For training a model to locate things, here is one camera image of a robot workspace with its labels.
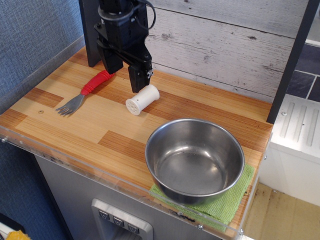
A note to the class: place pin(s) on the yellow object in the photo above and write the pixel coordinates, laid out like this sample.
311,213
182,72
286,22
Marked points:
17,235

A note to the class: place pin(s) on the stainless steel bowl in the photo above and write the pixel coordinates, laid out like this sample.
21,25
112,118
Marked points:
194,161

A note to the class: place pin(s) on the white ribbed appliance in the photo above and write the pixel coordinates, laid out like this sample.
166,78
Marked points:
291,162

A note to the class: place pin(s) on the grey control panel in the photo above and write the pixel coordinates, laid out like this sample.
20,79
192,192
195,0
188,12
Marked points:
115,224

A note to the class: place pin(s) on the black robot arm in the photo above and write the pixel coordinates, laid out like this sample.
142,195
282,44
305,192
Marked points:
121,39

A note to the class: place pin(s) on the green cloth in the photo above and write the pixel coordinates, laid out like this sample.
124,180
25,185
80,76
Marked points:
219,213

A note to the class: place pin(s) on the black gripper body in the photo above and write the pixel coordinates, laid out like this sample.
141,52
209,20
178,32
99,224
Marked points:
124,28

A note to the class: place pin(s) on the red handled fork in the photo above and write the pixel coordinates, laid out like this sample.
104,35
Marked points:
75,103

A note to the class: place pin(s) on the dark right frame post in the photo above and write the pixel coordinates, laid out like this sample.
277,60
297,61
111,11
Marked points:
297,48

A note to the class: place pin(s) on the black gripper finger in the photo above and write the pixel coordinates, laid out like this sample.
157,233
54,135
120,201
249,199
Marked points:
140,76
111,61

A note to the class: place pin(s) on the white salt shaker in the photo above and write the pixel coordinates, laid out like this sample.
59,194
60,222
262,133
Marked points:
143,99

